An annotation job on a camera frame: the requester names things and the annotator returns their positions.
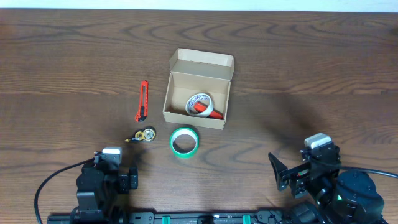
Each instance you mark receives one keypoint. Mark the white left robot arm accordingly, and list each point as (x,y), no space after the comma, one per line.
(95,208)

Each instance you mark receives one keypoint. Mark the brown cardboard box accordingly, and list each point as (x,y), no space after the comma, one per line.
(193,72)

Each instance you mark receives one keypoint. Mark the black yellow correction tape dispenser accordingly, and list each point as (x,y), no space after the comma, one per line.
(147,134)

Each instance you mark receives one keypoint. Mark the green tape roll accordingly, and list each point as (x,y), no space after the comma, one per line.
(184,143)

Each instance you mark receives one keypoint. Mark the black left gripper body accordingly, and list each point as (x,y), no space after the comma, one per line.
(125,182)

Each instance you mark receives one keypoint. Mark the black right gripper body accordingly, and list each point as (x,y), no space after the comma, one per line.
(292,178)

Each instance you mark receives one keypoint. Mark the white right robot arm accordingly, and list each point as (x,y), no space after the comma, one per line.
(341,195)

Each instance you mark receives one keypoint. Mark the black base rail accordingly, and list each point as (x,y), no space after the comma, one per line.
(261,216)

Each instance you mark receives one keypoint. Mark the red utility knife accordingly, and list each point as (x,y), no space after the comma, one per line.
(143,104)

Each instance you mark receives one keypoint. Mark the white tape roll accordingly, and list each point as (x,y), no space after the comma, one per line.
(199,105)

